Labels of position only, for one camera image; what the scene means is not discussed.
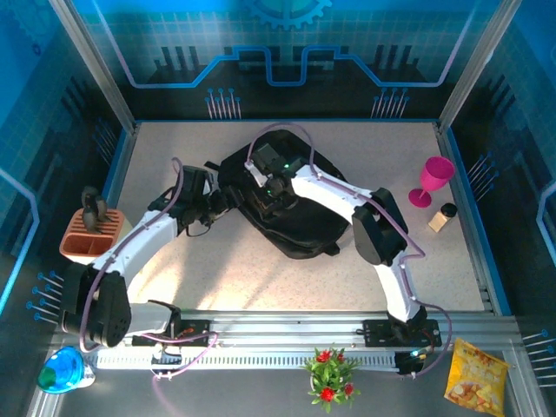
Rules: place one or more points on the black student backpack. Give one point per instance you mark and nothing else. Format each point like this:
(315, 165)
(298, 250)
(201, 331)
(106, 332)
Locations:
(304, 230)

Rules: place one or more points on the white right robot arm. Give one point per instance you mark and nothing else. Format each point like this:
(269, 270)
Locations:
(330, 195)

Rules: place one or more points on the yellow chips bag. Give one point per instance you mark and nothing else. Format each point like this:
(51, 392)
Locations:
(475, 378)

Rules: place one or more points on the beige knife block orange top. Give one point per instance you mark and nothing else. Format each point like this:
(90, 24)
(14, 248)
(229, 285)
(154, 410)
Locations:
(87, 245)

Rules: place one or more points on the black control box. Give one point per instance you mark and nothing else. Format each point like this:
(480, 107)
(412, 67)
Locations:
(410, 362)
(167, 358)

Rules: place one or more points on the pink plastic goblet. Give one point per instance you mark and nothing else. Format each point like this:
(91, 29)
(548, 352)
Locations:
(436, 174)

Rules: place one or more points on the small bottle with black cap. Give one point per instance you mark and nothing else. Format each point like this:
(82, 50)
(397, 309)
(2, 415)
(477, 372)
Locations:
(441, 219)

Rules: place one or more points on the potted plant with red flowers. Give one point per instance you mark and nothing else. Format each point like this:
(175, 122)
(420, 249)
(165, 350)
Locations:
(330, 378)

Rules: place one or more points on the blue green plastic toy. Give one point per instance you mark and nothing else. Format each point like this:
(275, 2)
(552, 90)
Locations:
(63, 371)

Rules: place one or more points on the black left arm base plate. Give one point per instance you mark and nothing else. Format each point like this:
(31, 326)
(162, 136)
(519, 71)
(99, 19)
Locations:
(197, 330)

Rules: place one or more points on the aluminium table rail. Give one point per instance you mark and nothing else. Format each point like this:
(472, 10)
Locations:
(282, 328)

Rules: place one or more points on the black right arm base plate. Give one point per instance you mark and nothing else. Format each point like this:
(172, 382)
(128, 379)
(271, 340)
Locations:
(378, 333)

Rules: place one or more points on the aluminium frame post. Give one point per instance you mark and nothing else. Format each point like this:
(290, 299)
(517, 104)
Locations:
(478, 65)
(93, 65)

